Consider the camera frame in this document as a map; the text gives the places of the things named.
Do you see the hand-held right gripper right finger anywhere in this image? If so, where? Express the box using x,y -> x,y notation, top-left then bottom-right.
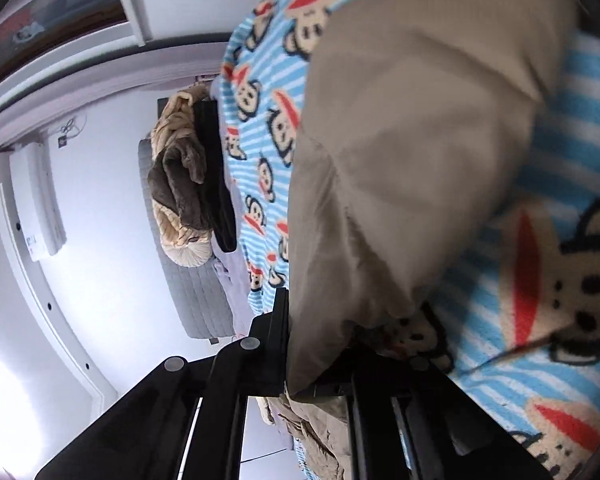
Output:
300,332 -> 553,480

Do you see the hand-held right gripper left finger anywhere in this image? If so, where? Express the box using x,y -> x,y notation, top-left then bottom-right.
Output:
34,287 -> 293,480

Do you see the beige puffer jacket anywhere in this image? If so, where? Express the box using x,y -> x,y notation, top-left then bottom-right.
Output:
257,0 -> 581,480

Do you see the grey quilted headboard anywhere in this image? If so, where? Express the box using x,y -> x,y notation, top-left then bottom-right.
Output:
137,137 -> 237,341

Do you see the brown plush garment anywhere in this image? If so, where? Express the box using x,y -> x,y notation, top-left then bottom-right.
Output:
146,85 -> 217,267

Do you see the black cloth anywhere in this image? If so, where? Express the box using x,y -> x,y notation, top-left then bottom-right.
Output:
192,99 -> 239,254

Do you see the white air conditioner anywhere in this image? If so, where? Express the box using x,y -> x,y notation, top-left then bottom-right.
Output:
7,142 -> 69,263

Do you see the monkey print striped blanket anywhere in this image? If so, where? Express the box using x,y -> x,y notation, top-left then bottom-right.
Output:
219,0 -> 600,480

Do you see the window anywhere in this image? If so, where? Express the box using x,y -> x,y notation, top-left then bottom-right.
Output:
0,0 -> 147,92

